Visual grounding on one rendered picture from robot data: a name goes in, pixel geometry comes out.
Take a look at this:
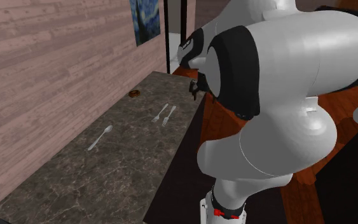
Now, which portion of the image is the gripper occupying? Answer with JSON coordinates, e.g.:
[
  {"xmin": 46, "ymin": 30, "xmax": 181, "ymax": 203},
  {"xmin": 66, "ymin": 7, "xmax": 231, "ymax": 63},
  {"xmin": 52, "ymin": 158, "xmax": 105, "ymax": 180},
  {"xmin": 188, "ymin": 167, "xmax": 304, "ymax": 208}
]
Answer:
[{"xmin": 188, "ymin": 71, "xmax": 211, "ymax": 101}]

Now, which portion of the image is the silver fork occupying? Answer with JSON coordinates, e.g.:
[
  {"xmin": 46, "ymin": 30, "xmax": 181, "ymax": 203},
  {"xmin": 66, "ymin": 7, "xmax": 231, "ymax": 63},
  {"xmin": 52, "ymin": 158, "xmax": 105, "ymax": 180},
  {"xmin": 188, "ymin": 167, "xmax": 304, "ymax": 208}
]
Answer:
[
  {"xmin": 151, "ymin": 103, "xmax": 170, "ymax": 123},
  {"xmin": 161, "ymin": 106, "xmax": 177, "ymax": 128}
]

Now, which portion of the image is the silver spoon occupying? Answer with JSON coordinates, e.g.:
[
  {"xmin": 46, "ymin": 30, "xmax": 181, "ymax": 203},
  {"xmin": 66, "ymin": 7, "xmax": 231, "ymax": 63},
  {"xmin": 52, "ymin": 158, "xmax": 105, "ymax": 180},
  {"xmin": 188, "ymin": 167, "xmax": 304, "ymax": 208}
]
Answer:
[{"xmin": 87, "ymin": 125, "xmax": 114, "ymax": 151}]

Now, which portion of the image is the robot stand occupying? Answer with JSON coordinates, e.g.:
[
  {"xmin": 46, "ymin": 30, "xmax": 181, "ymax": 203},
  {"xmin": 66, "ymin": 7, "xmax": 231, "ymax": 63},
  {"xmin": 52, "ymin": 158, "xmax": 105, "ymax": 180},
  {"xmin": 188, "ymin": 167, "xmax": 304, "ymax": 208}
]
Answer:
[{"xmin": 194, "ymin": 173, "xmax": 292, "ymax": 224}]

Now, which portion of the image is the black door frame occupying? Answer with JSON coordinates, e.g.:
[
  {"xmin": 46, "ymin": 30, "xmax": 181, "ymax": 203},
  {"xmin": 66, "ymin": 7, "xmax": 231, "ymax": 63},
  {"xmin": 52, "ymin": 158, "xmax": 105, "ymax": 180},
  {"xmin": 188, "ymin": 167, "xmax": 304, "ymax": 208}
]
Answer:
[{"xmin": 163, "ymin": 0, "xmax": 188, "ymax": 74}]

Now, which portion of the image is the blue swirly wall picture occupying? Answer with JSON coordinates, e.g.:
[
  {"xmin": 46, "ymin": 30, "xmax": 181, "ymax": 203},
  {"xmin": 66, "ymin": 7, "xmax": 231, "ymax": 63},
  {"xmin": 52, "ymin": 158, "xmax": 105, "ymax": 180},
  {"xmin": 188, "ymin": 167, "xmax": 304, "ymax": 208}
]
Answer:
[{"xmin": 129, "ymin": 0, "xmax": 162, "ymax": 47}]

